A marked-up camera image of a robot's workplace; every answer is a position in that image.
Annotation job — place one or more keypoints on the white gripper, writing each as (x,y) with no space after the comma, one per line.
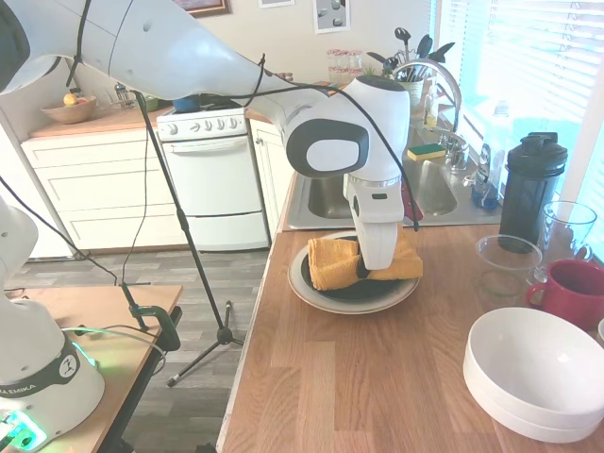
(377,226)

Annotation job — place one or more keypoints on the orange towel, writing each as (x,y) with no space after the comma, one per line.
(330,264)

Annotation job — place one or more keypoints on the dark blue plate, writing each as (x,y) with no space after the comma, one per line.
(358,290)

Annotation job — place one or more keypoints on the large beige plate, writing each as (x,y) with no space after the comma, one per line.
(330,304)

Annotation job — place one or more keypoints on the stainless steel double sink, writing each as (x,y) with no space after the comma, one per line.
(434,193)

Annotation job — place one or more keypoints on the yellow green sponge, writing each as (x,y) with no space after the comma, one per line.
(426,152)

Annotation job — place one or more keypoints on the clear glass bowl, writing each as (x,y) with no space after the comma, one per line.
(507,264)

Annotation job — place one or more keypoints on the black tripod stand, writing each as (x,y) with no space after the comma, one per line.
(223,334)

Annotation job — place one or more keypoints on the clear Dawn soap bottle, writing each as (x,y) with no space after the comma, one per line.
(483,165)

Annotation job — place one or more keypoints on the white stove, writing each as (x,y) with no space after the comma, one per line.
(212,189)

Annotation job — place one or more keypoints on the small yellow soap bottle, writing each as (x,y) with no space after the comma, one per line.
(430,111)

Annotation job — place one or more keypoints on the black shaker bottle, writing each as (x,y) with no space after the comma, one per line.
(531,198)

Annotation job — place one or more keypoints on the white bowl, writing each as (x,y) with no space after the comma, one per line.
(528,358)
(519,427)

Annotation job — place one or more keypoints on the green utensil holder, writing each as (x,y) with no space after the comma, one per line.
(416,94)

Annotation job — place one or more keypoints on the chrome gooseneck faucet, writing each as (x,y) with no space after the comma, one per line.
(456,104)

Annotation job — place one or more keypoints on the small potted plant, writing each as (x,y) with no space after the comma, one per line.
(369,70)

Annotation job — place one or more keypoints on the dark C clamp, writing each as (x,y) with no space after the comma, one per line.
(167,325)

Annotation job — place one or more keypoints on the tall clear drinking glass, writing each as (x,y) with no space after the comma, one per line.
(566,226)

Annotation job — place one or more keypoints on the red mug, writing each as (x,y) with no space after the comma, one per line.
(573,292)

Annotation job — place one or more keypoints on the glass jar red lid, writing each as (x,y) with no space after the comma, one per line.
(357,61)
(333,63)
(344,63)

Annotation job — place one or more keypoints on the black turner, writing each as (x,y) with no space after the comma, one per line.
(443,49)

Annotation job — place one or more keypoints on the black spatula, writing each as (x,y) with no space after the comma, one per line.
(424,43)

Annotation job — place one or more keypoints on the black slotted spoon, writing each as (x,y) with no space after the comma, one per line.
(402,34)

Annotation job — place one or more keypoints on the blue pot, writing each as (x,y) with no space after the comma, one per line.
(186,105)

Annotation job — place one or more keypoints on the white poster with spheres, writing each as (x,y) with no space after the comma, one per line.
(331,16)

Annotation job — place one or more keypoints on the white window blinds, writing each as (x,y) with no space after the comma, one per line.
(528,56)

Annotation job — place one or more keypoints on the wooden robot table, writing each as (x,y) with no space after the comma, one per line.
(94,307)

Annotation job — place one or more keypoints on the small green container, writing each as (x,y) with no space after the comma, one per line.
(150,104)

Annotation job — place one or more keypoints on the small white picture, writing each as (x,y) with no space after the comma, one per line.
(276,3)

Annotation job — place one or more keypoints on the glass french press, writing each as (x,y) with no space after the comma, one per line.
(123,96)

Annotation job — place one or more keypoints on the white kitchen cabinets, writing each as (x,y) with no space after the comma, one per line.
(71,189)

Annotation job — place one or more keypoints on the brown framed picture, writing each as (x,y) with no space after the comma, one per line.
(212,5)

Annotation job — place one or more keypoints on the wooden fruit bowl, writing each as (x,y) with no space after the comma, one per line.
(68,113)

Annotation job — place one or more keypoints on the yellow fruit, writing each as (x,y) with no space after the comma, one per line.
(71,99)

